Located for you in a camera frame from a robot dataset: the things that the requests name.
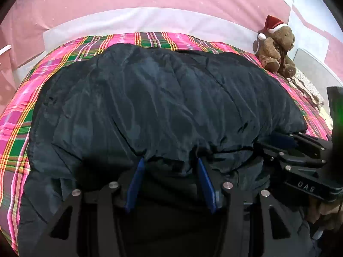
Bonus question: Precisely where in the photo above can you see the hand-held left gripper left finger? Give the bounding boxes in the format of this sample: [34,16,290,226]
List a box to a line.
[35,157,146,257]

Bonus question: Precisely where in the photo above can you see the black puffer jacket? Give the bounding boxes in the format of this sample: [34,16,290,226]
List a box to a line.
[17,43,308,257]

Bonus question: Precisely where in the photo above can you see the brown teddy bear santa hat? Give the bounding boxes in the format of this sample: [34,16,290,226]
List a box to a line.
[253,15,296,79]

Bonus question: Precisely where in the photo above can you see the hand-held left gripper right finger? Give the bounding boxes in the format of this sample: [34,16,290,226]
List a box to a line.
[197,157,306,257]

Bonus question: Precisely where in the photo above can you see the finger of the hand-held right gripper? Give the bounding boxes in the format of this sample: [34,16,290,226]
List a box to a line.
[257,144,332,168]
[269,133,333,156]

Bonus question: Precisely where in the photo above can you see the pink green plaid blanket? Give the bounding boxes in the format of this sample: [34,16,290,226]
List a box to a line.
[0,31,333,255]

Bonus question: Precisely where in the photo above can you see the white board panel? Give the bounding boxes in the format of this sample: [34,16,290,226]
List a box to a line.
[292,48,343,108]

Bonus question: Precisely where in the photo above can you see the person's right hand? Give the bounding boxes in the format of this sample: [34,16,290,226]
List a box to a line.
[307,195,343,231]

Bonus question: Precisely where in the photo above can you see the beige floral cloth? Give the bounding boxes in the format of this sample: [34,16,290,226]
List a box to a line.
[288,71,325,110]

